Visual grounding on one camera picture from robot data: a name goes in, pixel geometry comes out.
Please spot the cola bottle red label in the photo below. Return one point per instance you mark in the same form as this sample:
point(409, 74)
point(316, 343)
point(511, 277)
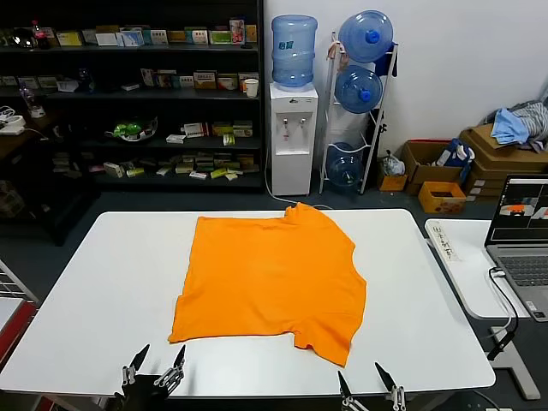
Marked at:
point(39, 36)

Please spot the light blue cloth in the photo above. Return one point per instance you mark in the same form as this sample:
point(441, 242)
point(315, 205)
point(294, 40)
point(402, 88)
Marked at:
point(509, 126)

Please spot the blue white bag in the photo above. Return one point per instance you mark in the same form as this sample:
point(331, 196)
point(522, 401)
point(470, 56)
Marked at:
point(454, 154)

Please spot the white water dispenser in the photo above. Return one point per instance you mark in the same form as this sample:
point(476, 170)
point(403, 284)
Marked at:
point(293, 171)

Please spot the white cream carton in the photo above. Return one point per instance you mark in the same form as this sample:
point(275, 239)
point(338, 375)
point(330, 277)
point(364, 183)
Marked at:
point(114, 169)

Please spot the green white medicine box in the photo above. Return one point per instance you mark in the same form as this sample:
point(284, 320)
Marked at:
point(220, 37)

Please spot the white paper cup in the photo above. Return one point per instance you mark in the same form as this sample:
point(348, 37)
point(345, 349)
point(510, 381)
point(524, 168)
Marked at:
point(251, 87)

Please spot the black shelving unit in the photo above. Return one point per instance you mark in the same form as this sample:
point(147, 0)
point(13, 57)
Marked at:
point(128, 107)

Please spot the bowl of green fruit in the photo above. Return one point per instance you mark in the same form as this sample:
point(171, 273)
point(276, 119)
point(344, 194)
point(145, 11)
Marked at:
point(128, 128)

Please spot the white side table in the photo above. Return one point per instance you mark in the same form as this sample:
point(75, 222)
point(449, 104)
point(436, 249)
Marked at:
point(471, 278)

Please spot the green yellow medicine box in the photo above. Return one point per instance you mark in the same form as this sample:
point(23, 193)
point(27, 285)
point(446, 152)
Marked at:
point(222, 129)

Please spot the small yellow green box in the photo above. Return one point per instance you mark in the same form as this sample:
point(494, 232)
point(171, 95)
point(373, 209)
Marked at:
point(229, 139)

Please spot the pink tall box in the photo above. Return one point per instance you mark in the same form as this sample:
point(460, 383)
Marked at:
point(237, 32)

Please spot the blue water jug with label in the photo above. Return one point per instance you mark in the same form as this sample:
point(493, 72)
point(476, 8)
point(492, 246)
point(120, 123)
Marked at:
point(294, 51)

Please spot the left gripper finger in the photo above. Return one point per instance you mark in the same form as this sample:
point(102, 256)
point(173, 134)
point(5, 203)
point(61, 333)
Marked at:
point(136, 364)
point(177, 364)

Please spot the teal white medicine box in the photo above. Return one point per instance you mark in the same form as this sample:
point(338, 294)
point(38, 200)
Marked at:
point(159, 37)

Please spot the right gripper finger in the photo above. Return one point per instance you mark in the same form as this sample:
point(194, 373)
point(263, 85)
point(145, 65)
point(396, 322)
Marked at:
point(385, 379)
point(344, 387)

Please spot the yellow white medicine box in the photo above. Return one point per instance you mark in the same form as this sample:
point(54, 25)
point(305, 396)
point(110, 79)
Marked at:
point(69, 38)

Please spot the grey plastic bag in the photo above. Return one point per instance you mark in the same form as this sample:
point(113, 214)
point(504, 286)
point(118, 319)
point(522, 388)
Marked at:
point(394, 164)

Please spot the orange cardboard box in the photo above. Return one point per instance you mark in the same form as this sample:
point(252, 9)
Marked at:
point(441, 205)

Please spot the grey laptop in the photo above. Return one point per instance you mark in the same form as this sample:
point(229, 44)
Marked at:
point(522, 265)

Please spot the black tripod stand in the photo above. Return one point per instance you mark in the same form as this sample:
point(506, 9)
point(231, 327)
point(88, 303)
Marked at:
point(382, 126)

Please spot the orange t-shirt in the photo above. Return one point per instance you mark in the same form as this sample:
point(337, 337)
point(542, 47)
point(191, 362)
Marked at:
point(274, 278)

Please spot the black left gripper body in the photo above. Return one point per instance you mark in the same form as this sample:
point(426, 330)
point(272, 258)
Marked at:
point(139, 396)

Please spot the small white flat box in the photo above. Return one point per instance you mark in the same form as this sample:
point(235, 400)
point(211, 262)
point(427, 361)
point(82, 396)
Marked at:
point(176, 138)

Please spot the white plastic device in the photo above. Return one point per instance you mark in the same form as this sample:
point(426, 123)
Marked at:
point(13, 125)

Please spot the red white medicine box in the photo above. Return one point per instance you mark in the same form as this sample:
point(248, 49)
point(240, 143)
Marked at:
point(197, 129)

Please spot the white jug rack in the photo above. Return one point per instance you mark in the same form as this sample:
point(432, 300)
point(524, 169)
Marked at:
point(326, 128)

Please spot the beige green medicine box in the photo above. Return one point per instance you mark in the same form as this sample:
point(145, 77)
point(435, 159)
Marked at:
point(242, 128)

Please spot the red white cart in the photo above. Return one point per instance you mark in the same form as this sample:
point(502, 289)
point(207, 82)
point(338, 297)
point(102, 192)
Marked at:
point(17, 325)

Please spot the large brown cardboard box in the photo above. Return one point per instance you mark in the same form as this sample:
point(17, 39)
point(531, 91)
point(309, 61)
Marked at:
point(505, 158)

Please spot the flat brown cardboard box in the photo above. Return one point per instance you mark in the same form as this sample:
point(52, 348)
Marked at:
point(514, 184)

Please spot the grey striped cloth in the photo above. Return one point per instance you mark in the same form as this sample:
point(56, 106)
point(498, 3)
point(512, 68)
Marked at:
point(535, 117)

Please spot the small yellow cardboard box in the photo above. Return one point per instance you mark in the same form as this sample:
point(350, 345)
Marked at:
point(391, 183)

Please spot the pink hanging item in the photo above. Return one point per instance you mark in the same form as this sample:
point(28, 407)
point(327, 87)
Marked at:
point(334, 51)

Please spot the clear bottle white base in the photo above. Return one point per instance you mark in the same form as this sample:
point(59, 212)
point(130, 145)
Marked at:
point(36, 112)

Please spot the yellow green long box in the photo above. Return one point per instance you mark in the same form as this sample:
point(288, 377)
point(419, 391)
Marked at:
point(135, 172)
point(219, 173)

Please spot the open brown cardboard box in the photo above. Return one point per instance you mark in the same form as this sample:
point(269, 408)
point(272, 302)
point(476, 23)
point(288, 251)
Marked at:
point(413, 162)

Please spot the dark blue hanging cloth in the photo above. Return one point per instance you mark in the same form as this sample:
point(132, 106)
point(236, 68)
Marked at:
point(385, 64)

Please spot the blue white medicine box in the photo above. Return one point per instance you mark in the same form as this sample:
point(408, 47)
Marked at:
point(132, 37)

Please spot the dark side desk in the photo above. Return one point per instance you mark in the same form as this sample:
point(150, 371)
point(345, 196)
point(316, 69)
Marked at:
point(64, 205)

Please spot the shiny metal bowl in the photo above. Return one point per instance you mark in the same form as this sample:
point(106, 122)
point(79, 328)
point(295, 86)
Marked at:
point(23, 38)

